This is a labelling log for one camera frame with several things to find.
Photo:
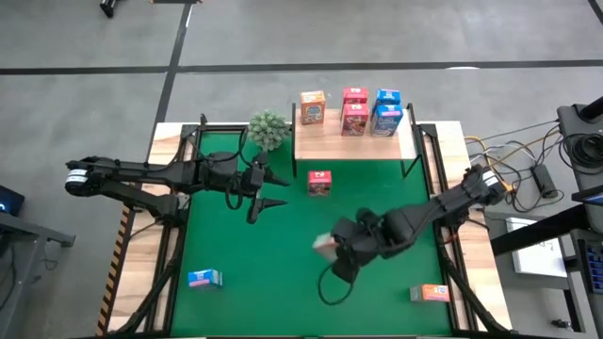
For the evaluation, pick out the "green table mat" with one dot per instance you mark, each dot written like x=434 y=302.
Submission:
x=282 y=306

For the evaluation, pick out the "computer monitor with blue screen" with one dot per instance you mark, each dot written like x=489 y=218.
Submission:
x=589 y=197

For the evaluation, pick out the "black power brick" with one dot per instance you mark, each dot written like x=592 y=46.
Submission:
x=544 y=181

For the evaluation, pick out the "gray metal desk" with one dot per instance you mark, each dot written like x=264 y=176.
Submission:
x=28 y=235

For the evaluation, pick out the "black diagonal support beam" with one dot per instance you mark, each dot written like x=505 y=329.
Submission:
x=532 y=233

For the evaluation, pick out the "red Froot Loops cereal box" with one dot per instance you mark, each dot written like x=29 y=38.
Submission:
x=354 y=121
x=319 y=182
x=354 y=95

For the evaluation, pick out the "black and yellow hazard strip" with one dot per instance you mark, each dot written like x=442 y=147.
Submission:
x=115 y=263

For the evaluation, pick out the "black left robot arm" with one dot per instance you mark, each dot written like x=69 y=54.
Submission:
x=141 y=172

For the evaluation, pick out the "black computer keyboard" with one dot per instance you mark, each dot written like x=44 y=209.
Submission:
x=595 y=263

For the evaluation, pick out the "wooden shelf with black legs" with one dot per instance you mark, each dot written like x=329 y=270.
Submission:
x=330 y=146

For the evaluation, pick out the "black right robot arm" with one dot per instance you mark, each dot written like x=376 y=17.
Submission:
x=424 y=214

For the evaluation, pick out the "black device with blue light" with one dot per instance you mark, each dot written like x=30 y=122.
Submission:
x=9 y=200

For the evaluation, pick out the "orange Mini-Wheats cereal box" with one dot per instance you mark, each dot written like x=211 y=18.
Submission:
x=324 y=246
x=429 y=293
x=313 y=108

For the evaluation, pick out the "white paper sheet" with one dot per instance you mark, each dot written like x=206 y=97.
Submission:
x=537 y=259

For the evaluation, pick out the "gray equipment stand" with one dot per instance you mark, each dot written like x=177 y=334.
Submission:
x=577 y=122

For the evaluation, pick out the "black tripod foot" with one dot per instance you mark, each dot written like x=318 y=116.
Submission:
x=109 y=7

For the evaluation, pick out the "small green potted plant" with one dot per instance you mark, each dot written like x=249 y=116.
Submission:
x=268 y=132

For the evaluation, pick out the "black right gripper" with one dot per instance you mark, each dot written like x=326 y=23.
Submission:
x=363 y=235

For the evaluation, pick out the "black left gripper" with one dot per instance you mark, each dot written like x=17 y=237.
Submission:
x=252 y=183

